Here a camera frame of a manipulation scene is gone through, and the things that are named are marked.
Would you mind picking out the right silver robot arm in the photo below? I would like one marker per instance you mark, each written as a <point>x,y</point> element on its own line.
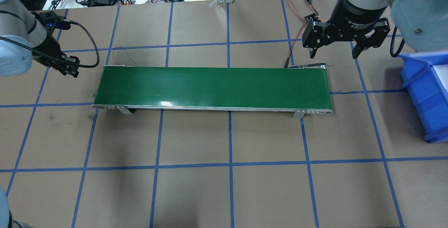
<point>422,24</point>

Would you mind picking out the small controller circuit board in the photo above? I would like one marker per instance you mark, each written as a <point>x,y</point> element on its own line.
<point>310,17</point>

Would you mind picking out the blue plastic bin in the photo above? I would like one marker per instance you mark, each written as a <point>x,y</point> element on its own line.
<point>425,79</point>

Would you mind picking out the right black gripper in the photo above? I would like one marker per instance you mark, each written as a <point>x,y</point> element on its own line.
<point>354,18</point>

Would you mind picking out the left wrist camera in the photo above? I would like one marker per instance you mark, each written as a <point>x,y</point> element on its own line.
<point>51,20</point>

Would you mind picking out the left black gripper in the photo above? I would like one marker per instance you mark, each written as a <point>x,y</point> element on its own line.
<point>48,48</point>

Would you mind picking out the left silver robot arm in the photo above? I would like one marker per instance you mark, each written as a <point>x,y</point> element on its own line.
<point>27,36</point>

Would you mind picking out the green conveyor belt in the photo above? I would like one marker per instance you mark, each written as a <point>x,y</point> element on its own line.
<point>298,90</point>

